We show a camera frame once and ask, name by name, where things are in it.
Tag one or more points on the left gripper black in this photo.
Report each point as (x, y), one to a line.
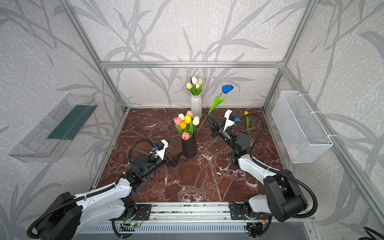
(167, 160)

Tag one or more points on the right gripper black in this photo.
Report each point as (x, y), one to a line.
(218, 130)

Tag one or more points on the black cylindrical vase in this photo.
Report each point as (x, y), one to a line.
(189, 147)

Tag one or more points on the pink artificial tulip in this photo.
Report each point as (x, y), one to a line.
(186, 136)

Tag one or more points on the white ribbed ceramic vase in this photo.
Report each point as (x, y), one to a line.
(196, 105)

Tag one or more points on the orange pink tulip bundle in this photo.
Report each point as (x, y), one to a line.
(186, 125)

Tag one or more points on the small yellow tulip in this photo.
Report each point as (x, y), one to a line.
(248, 120)

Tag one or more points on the bright yellow artificial tulip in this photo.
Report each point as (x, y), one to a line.
(194, 89)

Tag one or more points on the white artificial tulip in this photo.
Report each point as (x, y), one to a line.
(194, 80)

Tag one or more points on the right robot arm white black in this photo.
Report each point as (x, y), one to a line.
(283, 198)

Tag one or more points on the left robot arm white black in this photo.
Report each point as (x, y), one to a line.
(69, 215)

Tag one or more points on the green circuit board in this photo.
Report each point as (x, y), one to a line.
(130, 226)

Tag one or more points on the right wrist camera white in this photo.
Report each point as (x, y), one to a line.
(231, 119)

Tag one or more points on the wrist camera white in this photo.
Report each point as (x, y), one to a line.
(159, 149)
(231, 119)

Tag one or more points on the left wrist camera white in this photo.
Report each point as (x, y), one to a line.
(159, 149)

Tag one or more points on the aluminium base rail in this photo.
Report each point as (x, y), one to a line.
(206, 217)

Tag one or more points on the white wire mesh basket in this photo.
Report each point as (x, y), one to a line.
(303, 135)

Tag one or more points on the clear plastic wall tray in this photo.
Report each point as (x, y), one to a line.
(48, 140)

